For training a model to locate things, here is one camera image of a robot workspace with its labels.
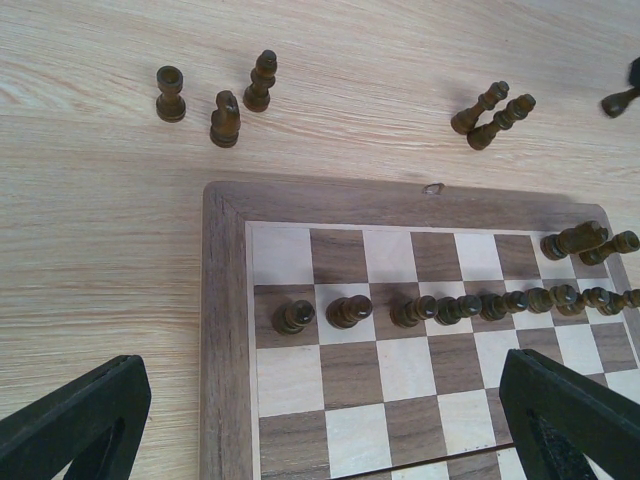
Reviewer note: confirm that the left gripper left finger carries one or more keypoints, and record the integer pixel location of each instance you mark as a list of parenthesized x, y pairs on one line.
[(91, 427)]

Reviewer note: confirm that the dark chess piece cluster front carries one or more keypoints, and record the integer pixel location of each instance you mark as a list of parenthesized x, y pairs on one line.
[(517, 109)]

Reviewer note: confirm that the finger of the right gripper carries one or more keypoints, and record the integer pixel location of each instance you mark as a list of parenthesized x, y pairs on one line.
[(634, 74)]

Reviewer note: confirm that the dark pawn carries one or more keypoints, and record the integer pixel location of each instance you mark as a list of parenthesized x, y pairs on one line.
[(451, 310), (541, 300), (595, 297), (495, 307), (616, 104), (293, 317), (409, 313), (617, 302), (347, 312)]

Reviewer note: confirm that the dark chess piece far left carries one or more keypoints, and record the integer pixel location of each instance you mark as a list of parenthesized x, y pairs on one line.
[(170, 106)]

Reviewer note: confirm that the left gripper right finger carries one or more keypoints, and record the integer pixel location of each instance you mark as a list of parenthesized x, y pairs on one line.
[(560, 420)]

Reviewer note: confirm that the dark chess piece cluster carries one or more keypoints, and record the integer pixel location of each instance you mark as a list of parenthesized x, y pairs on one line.
[(517, 109), (464, 121)]

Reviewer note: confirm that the dark chess piece cluster back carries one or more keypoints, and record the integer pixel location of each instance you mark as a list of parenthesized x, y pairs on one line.
[(464, 121)]

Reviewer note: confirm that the wooden chess board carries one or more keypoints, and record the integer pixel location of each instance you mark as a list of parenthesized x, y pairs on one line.
[(378, 401)]

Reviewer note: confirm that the dark knight group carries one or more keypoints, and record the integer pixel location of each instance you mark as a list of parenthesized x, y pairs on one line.
[(583, 237)]

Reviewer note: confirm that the dark chess piece tall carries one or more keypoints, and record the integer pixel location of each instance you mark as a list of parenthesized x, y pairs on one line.
[(622, 243)]

